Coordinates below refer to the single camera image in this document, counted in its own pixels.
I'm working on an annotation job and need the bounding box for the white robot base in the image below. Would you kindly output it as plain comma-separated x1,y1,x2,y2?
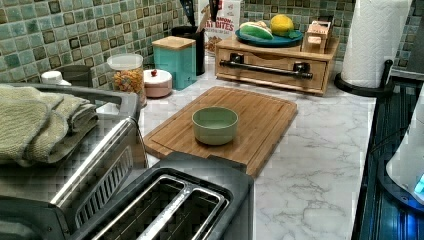
379,91,424,213

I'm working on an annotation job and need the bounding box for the wooden drawer box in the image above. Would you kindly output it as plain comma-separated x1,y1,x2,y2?
215,36,339,95

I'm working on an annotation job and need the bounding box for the green ceramic bowl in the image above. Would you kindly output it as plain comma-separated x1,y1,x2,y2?
192,106,239,146

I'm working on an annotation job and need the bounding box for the bamboo cutting board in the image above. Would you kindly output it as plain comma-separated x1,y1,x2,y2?
144,87,297,177

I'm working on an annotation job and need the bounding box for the pink lidded ceramic pot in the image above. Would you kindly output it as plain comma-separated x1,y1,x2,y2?
144,69,172,98

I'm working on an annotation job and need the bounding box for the teal canister with wooden lid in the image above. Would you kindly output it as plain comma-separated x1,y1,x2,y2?
152,36,197,90

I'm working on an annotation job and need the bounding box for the black two-slot toaster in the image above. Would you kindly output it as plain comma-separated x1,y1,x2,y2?
71,152,254,240

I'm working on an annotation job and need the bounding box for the black utensil holder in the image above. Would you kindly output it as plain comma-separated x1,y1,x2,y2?
171,26,205,76

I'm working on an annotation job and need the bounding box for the glass jar with cereal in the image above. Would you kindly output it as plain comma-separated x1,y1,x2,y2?
107,53,147,107

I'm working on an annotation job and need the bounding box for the cinnamon oat bites cereal box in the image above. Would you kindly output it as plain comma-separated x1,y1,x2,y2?
204,0,243,54

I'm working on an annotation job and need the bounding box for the green white plush food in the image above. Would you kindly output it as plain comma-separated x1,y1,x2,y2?
239,21,273,40

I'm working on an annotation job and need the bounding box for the wooden spoon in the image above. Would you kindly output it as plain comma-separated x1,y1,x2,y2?
196,5,210,33

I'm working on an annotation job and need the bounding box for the dark teal plate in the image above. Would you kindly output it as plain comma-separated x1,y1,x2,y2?
235,30,303,48

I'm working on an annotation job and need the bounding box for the black spatula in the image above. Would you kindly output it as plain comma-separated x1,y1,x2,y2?
179,0,196,26

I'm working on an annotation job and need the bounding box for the yellow lemon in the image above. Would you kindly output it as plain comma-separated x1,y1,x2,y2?
270,14,294,36

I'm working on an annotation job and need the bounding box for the small wooden block holder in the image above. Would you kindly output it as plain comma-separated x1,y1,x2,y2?
301,20,332,54

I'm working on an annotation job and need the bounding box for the dark grey cup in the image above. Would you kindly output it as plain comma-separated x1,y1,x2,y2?
58,65,93,87

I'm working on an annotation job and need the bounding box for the white bottle cap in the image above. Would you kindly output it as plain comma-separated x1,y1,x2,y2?
41,71,71,86

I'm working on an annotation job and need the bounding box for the folded green towel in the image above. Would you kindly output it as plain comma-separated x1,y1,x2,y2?
0,85,97,167

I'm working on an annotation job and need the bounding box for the black paper towel stand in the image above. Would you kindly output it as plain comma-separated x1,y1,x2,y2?
334,60,395,98

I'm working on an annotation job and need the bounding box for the stainless toaster oven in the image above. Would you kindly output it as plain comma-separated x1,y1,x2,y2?
1,83,146,240

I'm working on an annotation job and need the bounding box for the white paper towel roll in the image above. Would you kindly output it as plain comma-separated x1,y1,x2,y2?
341,0,413,88

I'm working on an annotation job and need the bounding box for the black drawer handle bar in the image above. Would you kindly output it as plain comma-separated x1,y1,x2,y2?
219,53,313,79

